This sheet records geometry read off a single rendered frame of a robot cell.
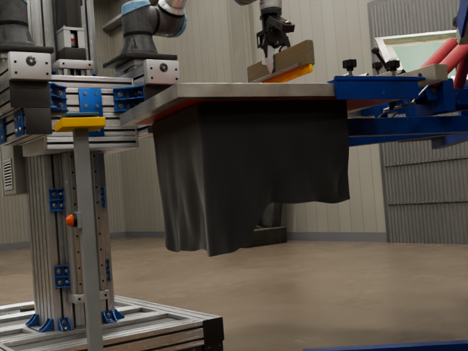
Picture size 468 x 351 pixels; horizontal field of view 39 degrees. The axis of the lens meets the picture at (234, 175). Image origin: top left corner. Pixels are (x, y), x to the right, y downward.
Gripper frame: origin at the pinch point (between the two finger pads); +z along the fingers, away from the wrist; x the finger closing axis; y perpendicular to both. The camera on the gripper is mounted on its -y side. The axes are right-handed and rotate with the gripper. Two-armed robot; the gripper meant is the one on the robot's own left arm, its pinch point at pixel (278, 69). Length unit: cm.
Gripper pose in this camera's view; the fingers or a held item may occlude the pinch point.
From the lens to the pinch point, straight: 221.6
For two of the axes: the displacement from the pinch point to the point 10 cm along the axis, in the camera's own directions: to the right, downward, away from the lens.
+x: -9.1, 0.5, -4.2
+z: 0.7, 10.0, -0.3
